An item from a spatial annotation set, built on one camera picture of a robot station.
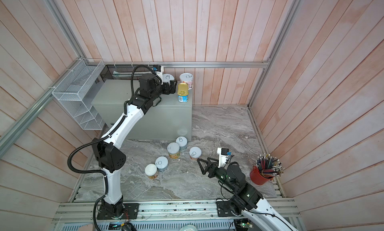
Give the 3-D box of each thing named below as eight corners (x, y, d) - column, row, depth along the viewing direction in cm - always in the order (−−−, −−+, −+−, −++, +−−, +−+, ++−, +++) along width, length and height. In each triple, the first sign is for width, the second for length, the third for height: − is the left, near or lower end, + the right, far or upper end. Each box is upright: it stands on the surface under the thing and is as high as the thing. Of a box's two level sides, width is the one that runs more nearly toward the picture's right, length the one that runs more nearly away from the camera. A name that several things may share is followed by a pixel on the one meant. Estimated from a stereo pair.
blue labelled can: (156, 171, 88) (154, 168, 83) (157, 160, 93) (156, 156, 88) (168, 171, 88) (167, 168, 83) (169, 160, 93) (168, 156, 88)
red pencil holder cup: (249, 185, 84) (262, 174, 69) (245, 167, 90) (255, 153, 76) (269, 185, 84) (286, 174, 69) (263, 167, 90) (277, 153, 76)
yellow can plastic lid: (168, 159, 93) (166, 152, 87) (169, 148, 98) (167, 142, 91) (179, 159, 93) (178, 152, 87) (180, 148, 98) (179, 142, 91)
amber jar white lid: (146, 179, 86) (143, 174, 80) (148, 168, 90) (145, 163, 84) (157, 179, 86) (155, 174, 80) (158, 168, 90) (156, 163, 84)
